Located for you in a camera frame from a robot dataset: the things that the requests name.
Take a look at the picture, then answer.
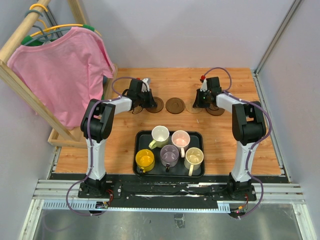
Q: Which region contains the brown wooden coaster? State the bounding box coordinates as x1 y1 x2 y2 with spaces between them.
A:
165 97 185 114
206 104 225 116
146 96 164 114

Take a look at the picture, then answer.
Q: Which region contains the woven rattan coaster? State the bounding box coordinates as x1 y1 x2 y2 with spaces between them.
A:
185 99 203 114

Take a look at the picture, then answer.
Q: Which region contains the cream mug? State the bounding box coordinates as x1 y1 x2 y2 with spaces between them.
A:
184 147 204 177

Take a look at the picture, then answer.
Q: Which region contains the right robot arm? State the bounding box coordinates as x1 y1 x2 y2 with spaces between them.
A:
192 75 267 200

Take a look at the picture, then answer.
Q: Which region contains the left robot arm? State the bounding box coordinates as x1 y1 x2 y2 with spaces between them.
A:
80 78 157 198

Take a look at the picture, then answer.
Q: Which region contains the pink mug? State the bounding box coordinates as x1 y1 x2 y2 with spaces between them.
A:
171 130 191 158

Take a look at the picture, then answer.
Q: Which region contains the purple mug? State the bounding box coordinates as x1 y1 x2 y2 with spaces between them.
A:
160 144 180 173

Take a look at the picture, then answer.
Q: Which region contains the yellow mug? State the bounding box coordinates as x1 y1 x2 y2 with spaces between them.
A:
135 149 155 174

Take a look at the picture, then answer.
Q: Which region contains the black plastic tray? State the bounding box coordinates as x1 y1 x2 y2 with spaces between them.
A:
132 130 205 178

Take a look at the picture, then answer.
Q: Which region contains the pink t-shirt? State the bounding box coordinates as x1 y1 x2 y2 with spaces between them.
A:
7 27 114 130

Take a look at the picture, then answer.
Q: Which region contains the wooden clothes rack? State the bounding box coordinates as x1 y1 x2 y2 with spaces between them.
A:
0 0 117 146

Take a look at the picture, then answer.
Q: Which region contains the grey clothes hanger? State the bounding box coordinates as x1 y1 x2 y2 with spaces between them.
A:
21 18 71 46

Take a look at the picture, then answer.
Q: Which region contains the yellow green clothes hanger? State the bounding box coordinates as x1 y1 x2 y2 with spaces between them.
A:
20 0 102 47

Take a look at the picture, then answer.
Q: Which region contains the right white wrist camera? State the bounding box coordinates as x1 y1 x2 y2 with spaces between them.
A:
200 75 208 92

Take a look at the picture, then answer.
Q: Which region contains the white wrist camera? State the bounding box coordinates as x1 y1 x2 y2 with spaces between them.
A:
200 75 208 92
141 77 151 93

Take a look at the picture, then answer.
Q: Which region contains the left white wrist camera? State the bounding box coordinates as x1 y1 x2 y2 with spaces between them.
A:
141 77 151 93

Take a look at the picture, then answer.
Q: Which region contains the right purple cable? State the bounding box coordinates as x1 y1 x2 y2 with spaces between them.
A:
202 66 273 221

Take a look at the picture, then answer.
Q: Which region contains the purple cable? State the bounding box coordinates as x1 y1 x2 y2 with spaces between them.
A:
66 76 137 217
202 66 273 221

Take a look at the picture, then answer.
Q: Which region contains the white mug green handle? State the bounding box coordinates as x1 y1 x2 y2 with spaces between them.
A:
148 125 170 150

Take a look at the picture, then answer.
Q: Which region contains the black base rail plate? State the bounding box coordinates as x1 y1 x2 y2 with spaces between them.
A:
78 174 257 209

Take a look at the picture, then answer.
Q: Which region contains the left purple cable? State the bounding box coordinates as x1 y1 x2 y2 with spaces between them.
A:
66 76 137 217

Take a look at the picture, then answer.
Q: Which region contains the aluminium frame post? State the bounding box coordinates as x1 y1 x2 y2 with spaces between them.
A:
253 0 305 75

